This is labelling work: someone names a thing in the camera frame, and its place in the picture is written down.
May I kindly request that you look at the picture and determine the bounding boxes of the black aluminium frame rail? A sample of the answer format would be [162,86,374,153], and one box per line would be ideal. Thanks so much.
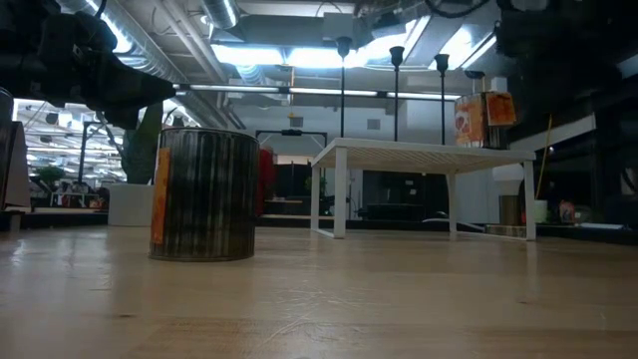
[258,213,499,234]

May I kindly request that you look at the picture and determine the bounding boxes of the silver tin candle orange label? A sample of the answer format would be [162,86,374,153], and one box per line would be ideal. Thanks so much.
[454,91,517,150]

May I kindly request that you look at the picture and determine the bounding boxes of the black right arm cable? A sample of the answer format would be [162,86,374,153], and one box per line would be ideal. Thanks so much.
[423,0,493,20]

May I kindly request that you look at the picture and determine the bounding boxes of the green plant in white pot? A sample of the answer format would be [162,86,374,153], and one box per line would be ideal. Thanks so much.
[108,102,165,228]

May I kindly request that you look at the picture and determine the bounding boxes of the small green plant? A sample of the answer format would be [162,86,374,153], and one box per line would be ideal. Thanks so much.
[34,166,66,198]

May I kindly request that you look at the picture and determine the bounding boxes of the black aluminium frame rails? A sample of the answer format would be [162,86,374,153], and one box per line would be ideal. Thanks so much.
[0,211,110,231]

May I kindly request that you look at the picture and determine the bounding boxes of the long ceiling light bar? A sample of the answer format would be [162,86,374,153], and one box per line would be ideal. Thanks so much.
[171,82,463,103]

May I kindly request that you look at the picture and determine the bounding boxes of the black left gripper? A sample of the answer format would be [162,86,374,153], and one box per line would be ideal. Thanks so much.
[29,0,176,130]

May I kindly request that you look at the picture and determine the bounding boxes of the black metal gantry frame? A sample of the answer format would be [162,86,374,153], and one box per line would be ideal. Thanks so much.
[254,128,329,216]

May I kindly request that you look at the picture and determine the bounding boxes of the person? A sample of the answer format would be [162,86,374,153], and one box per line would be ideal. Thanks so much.
[257,148,276,216]

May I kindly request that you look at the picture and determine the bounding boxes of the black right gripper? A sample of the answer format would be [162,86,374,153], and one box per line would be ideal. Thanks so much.
[497,9,614,109]

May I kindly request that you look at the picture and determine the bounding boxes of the yellow extension cord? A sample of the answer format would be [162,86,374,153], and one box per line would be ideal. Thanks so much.
[535,114,553,200]

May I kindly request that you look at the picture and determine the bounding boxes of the silver tin candle orange tag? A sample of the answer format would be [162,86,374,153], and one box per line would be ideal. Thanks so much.
[149,127,260,262]

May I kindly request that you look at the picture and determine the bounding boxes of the white perforated shelf riser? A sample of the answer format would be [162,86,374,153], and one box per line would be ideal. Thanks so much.
[309,137,538,241]

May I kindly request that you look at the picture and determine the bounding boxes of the black candlestick holder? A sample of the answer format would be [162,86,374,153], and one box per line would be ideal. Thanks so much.
[334,36,353,140]
[434,53,451,146]
[389,45,406,143]

